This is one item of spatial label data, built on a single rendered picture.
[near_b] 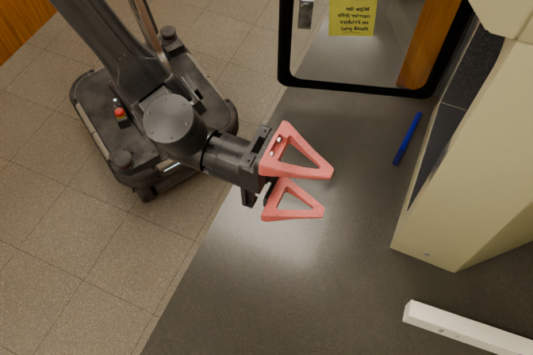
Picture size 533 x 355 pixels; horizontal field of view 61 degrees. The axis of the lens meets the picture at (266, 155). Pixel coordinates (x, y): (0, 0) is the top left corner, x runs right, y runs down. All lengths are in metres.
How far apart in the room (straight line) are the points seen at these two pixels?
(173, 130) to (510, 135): 0.35
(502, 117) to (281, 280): 0.44
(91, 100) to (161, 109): 1.50
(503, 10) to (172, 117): 0.32
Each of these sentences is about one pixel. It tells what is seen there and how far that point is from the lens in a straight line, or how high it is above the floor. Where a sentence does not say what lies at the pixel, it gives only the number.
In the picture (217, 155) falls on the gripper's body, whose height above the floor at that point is 1.23.
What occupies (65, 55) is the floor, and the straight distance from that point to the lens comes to 2.60.
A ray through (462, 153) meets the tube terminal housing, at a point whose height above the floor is 1.25.
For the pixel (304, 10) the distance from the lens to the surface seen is 0.77.
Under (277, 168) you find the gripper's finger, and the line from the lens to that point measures 0.48.
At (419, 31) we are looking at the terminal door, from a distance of 0.82.
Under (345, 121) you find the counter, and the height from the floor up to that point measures 0.94.
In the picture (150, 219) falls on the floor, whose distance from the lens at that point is 1.91.
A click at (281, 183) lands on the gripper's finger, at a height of 1.15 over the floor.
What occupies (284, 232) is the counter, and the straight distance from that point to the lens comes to 0.81.
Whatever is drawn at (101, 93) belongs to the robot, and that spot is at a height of 0.24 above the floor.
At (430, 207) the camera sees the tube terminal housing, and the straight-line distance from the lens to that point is 0.67.
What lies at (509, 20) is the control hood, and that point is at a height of 1.43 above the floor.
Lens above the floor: 1.68
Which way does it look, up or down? 57 degrees down
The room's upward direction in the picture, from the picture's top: straight up
